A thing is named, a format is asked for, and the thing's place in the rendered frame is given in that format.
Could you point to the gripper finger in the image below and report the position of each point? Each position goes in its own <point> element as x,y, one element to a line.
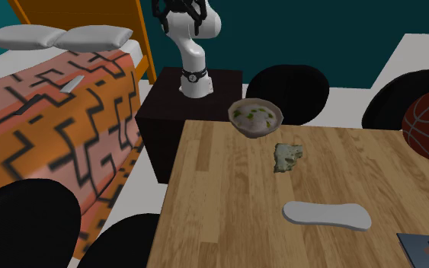
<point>199,14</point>
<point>161,14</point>

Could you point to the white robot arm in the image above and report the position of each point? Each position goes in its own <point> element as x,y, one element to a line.
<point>192,50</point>

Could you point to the grey pillow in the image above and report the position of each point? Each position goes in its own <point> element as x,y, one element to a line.
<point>93,38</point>
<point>21,37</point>

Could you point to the dark robot stand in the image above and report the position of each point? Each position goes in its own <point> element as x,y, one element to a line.
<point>169,111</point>

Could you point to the grey flat bar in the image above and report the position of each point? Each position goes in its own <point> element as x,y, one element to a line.
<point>72,84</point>

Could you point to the bowl of white soup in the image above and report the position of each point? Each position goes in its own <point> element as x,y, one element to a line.
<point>255,118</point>

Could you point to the black round chair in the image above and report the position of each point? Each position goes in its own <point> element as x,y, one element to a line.
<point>125,245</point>
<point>288,92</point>
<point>24,226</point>
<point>392,102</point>

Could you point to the grey green lump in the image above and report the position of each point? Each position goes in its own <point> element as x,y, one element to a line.
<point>286,159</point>

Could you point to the bed with orange patterned blanket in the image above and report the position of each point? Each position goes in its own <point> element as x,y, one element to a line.
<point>50,148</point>

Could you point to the wooden table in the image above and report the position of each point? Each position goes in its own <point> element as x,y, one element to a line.
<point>236,208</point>

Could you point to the white flat oblong slab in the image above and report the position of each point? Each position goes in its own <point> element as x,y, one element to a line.
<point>327,215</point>

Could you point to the grey blue flat book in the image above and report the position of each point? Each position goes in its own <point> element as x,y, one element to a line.
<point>416,250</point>

